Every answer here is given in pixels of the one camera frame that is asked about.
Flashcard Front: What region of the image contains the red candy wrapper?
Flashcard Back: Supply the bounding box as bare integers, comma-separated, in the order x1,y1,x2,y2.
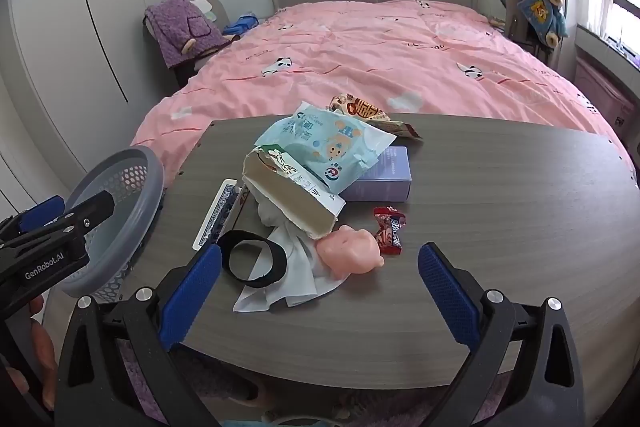
373,206,407,256

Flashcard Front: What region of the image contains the grey chair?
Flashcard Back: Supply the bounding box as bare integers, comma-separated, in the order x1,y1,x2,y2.
502,0,561,68
142,0,236,88

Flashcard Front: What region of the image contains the light blue wet wipes pack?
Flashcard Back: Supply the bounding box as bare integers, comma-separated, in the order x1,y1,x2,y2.
254,101,397,195

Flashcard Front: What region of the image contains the torn cream carton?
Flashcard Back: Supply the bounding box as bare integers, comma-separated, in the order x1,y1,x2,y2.
241,146,347,240

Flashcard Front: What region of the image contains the person's left hand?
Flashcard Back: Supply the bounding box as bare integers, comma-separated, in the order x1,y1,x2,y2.
27,298,58,412

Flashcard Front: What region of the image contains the white cloth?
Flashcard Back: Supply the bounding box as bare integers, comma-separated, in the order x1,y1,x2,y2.
232,199,346,313

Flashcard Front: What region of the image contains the purple cardboard box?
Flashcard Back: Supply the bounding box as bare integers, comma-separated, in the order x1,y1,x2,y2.
342,146,413,202

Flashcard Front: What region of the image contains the blue patterned card box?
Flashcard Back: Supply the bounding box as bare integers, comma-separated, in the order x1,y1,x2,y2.
192,178,251,253

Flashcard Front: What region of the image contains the white wardrobe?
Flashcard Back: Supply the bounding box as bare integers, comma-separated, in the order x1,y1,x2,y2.
0,0,216,178

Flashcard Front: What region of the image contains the black elastic band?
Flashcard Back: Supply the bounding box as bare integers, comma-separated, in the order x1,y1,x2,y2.
218,230,288,289

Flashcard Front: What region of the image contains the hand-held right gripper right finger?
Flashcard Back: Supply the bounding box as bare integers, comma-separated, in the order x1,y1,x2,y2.
415,242,588,427

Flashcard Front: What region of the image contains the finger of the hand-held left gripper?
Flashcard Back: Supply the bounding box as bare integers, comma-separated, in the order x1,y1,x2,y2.
57,191,117,235
0,195,68,240

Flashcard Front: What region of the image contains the red and white snack wrapper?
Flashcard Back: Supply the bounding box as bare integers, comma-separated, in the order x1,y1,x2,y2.
327,93,423,140

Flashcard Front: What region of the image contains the pink storage box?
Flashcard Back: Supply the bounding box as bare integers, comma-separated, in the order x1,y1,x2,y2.
575,54,636,128

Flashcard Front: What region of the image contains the purple fleece garment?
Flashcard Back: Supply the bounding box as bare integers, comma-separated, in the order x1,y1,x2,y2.
145,0,241,68

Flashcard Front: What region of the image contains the pink rubber toy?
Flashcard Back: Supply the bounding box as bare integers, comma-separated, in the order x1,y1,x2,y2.
315,223,386,280

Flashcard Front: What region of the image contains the white pack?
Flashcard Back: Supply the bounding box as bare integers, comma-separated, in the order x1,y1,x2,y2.
192,0,217,22

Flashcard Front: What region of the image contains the grey plastic mesh basket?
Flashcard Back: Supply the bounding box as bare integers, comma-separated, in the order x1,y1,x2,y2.
62,146,166,305

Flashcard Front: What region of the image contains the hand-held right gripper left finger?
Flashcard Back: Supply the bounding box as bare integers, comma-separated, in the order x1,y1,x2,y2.
54,243,226,427

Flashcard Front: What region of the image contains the blue toy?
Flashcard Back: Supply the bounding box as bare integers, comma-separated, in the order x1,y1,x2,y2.
222,14,258,36

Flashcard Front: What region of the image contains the bed with pink duvet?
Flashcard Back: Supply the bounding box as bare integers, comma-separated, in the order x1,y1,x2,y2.
130,0,628,188

